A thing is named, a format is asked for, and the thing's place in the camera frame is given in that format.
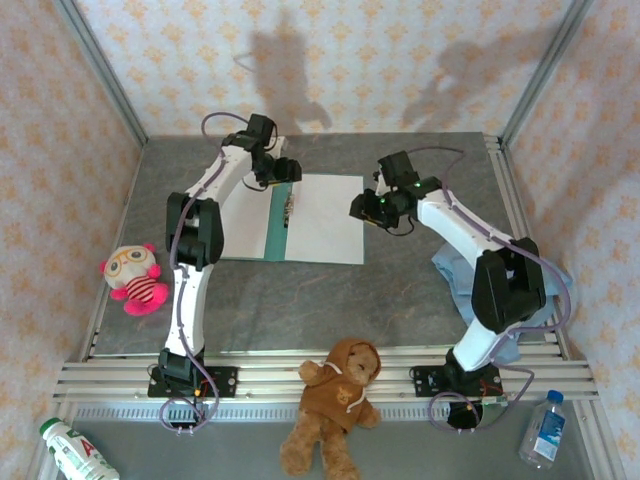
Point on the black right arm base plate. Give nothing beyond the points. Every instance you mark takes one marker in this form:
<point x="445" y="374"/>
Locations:
<point x="425" y="382"/>

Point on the aluminium side rail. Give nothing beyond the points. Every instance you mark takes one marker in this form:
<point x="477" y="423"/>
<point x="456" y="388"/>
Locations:
<point x="506" y="175"/>
<point x="127" y="190"/>

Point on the pink white plush doll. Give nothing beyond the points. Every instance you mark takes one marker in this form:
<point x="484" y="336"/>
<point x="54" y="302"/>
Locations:
<point x="132" y="280"/>

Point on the aluminium rail beams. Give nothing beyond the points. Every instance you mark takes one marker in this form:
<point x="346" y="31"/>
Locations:
<point x="270" y="382"/>

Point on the silver metal folder clip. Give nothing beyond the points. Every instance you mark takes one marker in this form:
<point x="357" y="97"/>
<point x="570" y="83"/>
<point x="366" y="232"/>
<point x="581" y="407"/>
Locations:
<point x="289" y="210"/>

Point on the white green drink bottle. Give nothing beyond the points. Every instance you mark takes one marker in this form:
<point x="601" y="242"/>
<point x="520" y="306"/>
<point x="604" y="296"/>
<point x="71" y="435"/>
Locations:
<point x="75" y="450"/>

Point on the green circuit board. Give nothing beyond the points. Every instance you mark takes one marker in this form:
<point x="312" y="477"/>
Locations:
<point x="495" y="406"/>

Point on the brown hooded teddy bear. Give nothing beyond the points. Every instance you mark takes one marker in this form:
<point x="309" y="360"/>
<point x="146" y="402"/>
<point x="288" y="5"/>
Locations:
<point x="340" y="400"/>

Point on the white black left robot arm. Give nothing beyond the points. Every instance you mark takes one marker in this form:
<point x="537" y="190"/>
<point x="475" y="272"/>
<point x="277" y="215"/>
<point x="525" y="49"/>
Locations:
<point x="187" y="310"/>

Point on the green file folder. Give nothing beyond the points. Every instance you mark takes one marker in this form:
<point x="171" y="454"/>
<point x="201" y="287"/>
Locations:
<point x="275" y="235"/>

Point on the clear plastic water bottle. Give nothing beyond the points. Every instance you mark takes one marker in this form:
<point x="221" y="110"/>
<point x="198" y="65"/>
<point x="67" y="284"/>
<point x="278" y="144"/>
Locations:
<point x="545" y="435"/>

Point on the aluminium frame post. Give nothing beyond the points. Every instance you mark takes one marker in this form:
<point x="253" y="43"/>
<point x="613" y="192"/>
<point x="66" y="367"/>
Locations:
<point x="544" y="70"/>
<point x="102" y="70"/>

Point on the light blue cloth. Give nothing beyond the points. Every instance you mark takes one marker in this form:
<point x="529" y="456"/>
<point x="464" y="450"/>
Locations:
<point x="452" y="272"/>

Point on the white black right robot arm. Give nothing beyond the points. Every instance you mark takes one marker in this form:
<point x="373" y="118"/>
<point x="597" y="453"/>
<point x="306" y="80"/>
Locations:
<point x="460" y="225"/>

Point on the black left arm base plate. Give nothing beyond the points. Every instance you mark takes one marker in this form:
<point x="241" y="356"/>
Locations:
<point x="225" y="382"/>

